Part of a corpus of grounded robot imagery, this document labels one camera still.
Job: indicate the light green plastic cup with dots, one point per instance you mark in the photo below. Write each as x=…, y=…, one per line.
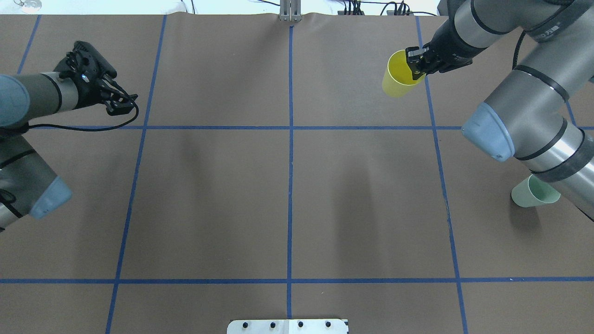
x=532, y=192

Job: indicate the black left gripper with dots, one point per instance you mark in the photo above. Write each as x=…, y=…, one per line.
x=87, y=96

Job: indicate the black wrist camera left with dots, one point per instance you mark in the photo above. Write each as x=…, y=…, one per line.
x=86, y=62

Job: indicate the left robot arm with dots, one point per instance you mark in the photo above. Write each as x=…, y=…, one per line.
x=29, y=185

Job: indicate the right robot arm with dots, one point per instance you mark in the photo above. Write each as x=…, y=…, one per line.
x=520, y=117

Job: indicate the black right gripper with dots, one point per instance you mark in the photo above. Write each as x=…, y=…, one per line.
x=444, y=52

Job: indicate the yellow plastic cup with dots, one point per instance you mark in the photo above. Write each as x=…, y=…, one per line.
x=398, y=78

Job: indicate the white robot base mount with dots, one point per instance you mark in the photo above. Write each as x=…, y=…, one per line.
x=288, y=326

